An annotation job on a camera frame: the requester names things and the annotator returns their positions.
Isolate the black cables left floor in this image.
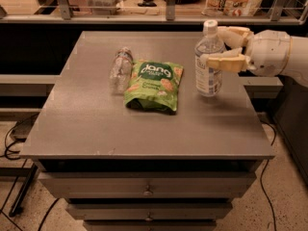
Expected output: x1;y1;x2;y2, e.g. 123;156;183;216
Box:
0;113;61;231

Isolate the grey drawer cabinet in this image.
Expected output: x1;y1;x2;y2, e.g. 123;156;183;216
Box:
22;32;273;231

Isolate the black stand leg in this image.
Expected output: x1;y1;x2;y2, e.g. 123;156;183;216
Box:
0;165;38;218

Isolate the grey metal railing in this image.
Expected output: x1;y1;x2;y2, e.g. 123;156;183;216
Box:
0;0;308;25

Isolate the blue label plastic bottle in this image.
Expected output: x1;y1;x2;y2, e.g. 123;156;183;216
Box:
194;20;225;97

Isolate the top drawer knob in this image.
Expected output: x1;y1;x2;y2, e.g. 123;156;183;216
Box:
143;185;153;196

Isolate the drawer knob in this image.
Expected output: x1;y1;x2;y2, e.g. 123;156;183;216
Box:
144;212;153;222
143;185;153;196

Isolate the black cable right floor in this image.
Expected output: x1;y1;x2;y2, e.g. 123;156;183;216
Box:
259;120;278;231

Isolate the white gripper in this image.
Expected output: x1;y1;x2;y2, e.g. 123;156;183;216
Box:
200;26;291;77

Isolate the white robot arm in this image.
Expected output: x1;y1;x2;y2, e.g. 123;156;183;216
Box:
201;26;308;87

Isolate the clear crushed plastic bottle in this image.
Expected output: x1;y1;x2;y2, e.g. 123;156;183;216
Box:
110;47;133;94

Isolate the green snack bag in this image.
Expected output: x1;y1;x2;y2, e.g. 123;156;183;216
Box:
124;61;184;115

